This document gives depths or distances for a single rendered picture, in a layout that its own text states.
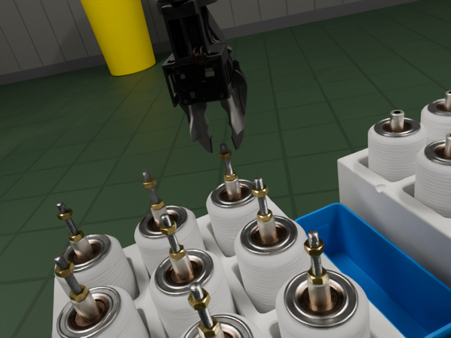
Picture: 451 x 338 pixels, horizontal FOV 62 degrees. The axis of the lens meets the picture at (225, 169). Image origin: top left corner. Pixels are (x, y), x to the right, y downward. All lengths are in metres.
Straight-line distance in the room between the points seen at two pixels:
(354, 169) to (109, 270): 0.47
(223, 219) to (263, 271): 0.12
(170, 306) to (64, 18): 3.01
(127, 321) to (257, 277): 0.16
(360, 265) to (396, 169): 0.20
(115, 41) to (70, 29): 0.76
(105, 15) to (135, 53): 0.29
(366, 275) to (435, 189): 0.23
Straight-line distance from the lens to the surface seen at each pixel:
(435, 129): 0.78
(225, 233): 0.59
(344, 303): 0.42
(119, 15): 2.61
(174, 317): 0.48
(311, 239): 0.36
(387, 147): 0.70
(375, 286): 0.77
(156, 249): 0.55
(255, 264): 0.48
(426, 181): 0.65
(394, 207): 0.68
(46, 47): 3.46
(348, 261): 0.81
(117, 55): 2.67
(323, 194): 0.99
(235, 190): 0.58
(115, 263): 0.56
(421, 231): 0.65
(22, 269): 1.11
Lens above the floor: 0.58
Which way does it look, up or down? 30 degrees down
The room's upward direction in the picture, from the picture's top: 13 degrees counter-clockwise
